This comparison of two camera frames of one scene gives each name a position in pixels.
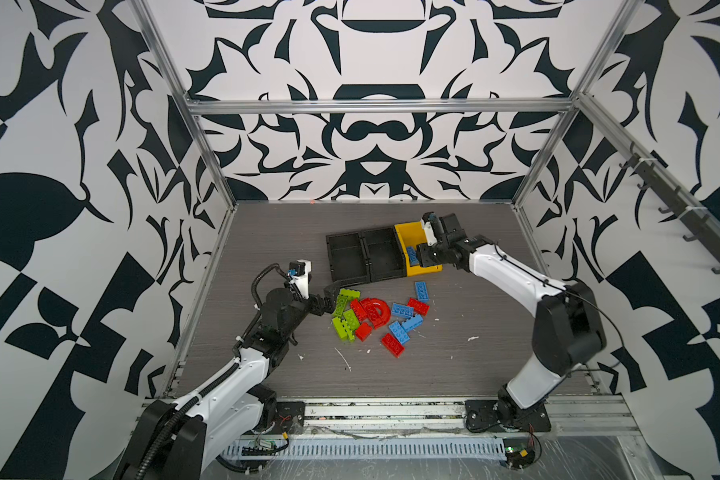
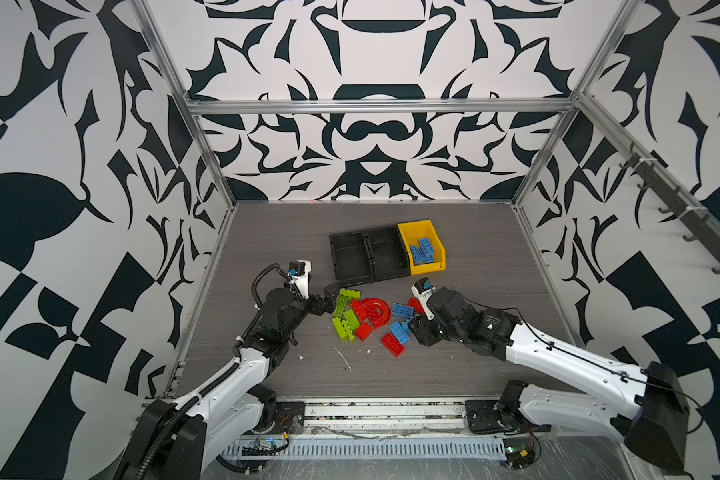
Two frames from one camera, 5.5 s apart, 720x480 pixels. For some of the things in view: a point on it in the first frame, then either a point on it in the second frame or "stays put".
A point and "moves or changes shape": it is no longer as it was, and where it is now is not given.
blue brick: (402, 311) stays put
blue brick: (412, 323) stays put
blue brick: (422, 291) moves or changes shape
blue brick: (399, 332) stays put
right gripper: (423, 255) → (421, 331)
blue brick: (413, 259) stays put
